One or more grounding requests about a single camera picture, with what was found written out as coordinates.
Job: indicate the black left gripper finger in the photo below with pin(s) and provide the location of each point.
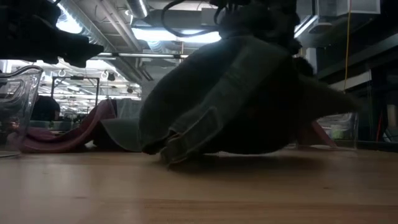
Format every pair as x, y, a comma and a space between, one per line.
46, 43
88, 54

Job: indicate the grey-green baseball cap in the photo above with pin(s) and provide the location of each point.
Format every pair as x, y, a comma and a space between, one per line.
217, 93

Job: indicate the maroon cloth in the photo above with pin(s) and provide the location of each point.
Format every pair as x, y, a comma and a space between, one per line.
62, 141

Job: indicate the maroon red baseball cap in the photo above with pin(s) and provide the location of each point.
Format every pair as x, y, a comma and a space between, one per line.
314, 137

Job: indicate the LED light bar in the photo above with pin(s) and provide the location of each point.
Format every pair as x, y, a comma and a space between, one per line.
146, 55

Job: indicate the person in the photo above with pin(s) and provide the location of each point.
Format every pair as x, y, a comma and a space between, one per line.
46, 109

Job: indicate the clear plastic bin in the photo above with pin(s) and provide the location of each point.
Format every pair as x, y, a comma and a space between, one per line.
342, 127
18, 109

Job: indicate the black aluminium table frame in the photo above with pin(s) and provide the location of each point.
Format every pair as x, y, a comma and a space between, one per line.
373, 146

